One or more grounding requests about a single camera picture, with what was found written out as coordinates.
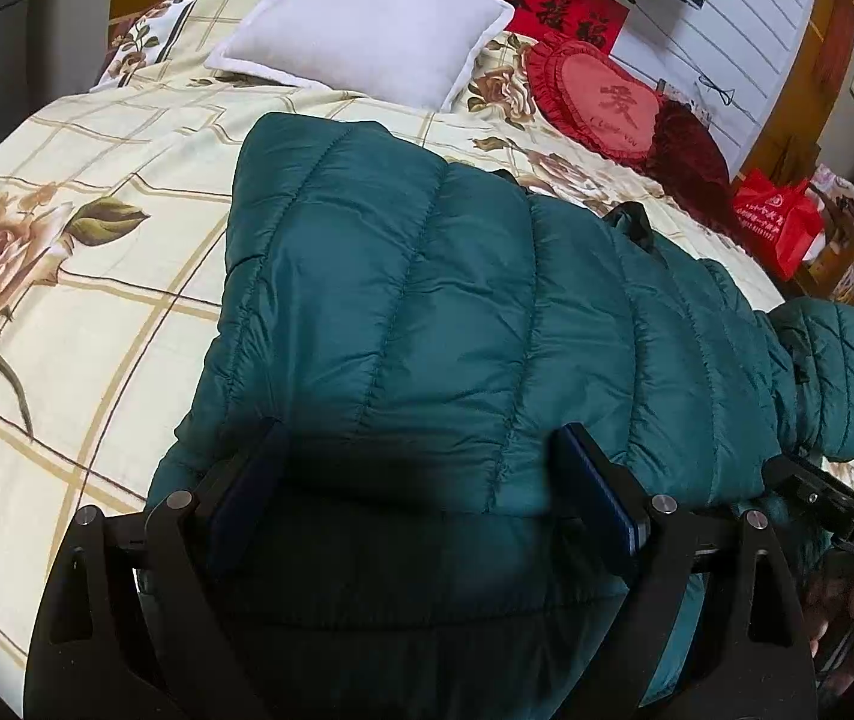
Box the wooden shelf rack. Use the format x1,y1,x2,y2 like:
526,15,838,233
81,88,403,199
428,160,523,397
791,184,854,305

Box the dark red velvet cushion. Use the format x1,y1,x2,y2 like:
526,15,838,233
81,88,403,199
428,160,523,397
646,98,736,234

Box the person's right hand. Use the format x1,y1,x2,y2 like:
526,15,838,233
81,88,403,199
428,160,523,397
804,575,854,697

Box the floral checked bed sheet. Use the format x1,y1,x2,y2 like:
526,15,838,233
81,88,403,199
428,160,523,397
0,0,794,715

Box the red heart cushion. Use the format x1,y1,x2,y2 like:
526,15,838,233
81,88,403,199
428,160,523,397
526,32,663,166

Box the green quilted puffer jacket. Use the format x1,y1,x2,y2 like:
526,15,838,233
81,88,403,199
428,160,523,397
148,112,854,718

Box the red shopping bag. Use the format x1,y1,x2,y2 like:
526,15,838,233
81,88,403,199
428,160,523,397
733,169,824,281

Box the white square pillow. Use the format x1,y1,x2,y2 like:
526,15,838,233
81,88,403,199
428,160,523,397
205,0,514,112

